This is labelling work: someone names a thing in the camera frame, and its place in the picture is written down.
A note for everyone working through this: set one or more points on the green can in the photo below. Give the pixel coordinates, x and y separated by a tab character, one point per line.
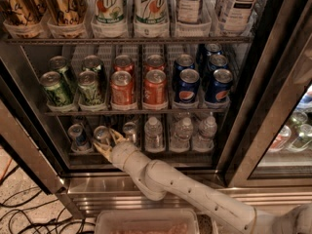
61	65
57	91
94	63
89	88

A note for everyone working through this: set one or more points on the rear left green can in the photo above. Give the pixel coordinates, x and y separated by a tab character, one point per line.
61	65

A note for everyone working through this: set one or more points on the right water bottle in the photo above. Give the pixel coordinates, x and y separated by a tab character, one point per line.
203	140

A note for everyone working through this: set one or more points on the rear right green can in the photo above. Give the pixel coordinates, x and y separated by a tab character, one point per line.
94	63

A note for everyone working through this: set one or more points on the right clear plastic bin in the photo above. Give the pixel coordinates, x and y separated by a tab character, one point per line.
215	228

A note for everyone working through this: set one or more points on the rear right pepsi can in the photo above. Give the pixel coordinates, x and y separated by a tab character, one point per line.
204	51

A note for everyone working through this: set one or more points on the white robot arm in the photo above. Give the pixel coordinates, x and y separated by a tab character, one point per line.
155	178

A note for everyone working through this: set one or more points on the right 7up can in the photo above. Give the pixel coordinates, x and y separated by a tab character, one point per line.
150	11

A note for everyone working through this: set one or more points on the right tea bottle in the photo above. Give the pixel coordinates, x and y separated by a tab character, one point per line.
235	14

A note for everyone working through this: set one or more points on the left water bottle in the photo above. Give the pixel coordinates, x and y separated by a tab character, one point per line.
153	133

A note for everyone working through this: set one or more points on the rear left orange can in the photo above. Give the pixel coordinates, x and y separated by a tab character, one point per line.
124	63

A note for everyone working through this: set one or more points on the water bottle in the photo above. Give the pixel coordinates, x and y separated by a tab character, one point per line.
153	133
203	140
181	135

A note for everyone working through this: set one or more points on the pepsi can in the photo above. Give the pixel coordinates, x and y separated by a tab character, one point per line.
204	51
211	64
182	62
219	86
187	86

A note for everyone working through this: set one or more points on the left 7up can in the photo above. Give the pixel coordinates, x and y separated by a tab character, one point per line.
109	11

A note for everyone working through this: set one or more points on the front left pepsi can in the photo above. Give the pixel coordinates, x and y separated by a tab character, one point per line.
187	86

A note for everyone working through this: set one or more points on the red white can right fridge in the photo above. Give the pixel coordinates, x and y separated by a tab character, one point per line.
281	138

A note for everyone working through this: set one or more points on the redbull can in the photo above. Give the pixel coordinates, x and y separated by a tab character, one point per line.
102	135
79	137
130	131

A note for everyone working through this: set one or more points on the left clear plastic bin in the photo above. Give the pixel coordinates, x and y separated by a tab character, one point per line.
150	221

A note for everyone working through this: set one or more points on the front right pepsi can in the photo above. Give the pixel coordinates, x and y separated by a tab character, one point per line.
219	86

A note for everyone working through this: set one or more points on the left tea bottle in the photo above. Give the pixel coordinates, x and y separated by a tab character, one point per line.
189	11

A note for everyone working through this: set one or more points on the green can right fridge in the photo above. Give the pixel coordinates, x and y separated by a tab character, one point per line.
301	132

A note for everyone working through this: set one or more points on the left brown lacroix can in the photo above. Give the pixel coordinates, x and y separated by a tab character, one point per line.
23	12

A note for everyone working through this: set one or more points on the orange can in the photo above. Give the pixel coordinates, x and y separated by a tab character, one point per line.
124	63
155	87
154	62
122	87

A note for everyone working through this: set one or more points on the brown lacroix can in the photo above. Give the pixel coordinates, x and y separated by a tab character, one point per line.
23	12
67	12

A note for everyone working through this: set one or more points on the rear right orange can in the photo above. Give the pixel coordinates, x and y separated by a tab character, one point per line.
154	62

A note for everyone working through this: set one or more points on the front right green can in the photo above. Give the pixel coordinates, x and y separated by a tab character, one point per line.
89	88

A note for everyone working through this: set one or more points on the middle right pepsi can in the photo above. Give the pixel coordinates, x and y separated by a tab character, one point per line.
211	64

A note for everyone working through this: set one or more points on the rear left pepsi can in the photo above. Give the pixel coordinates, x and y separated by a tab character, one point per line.
182	62

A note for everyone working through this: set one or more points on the front right orange can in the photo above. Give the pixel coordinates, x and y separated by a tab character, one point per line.
155	87

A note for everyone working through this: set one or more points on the clear plastic bin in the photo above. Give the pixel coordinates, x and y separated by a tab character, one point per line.
215	228
150	221

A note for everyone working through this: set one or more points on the steel fridge door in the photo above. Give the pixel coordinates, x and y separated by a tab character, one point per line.
35	140

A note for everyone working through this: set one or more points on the front left green can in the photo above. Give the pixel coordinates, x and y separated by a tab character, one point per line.
57	91

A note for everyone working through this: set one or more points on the right brown lacroix can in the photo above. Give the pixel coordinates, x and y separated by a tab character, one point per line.
67	12

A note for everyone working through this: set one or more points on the tea bottle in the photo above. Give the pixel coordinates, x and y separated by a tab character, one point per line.
235	14
189	11

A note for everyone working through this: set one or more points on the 7up can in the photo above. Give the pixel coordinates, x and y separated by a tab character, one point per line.
109	11
150	11

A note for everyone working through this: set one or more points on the middle water bottle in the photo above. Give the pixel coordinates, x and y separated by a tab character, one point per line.
181	135

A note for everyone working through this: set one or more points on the stainless steel fridge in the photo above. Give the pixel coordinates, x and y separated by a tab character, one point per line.
271	67

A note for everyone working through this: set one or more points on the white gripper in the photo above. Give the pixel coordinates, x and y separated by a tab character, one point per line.
119	152

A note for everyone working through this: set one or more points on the front left orange can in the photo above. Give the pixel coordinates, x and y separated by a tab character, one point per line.
122	87

